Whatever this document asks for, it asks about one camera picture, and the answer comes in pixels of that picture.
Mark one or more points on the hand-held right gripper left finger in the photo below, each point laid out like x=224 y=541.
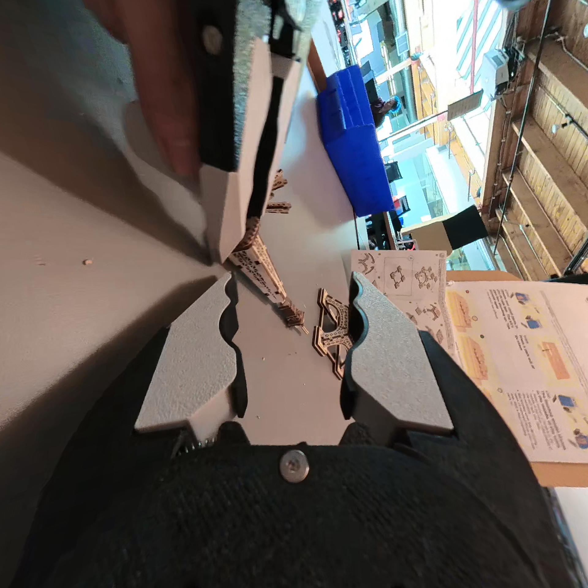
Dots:
x=193 y=367

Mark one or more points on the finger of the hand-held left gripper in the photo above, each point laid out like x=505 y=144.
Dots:
x=287 y=92
x=243 y=138

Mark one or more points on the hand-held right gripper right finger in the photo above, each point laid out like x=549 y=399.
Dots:
x=395 y=367

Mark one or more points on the wooden tower model section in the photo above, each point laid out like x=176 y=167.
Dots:
x=262 y=271

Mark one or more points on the grey desk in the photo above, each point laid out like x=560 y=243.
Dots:
x=69 y=321

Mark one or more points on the person's left hand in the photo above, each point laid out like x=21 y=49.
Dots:
x=165 y=92

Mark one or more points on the wooden tower model base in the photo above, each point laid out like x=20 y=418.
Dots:
x=333 y=330

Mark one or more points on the white folded assembly instruction sheet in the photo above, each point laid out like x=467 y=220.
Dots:
x=404 y=280

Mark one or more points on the blue plastic storage bin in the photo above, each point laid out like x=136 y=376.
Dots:
x=358 y=160

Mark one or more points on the colour printed instruction poster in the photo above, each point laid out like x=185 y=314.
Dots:
x=519 y=367

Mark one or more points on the tan board with black sheet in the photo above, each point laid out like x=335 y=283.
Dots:
x=441 y=232

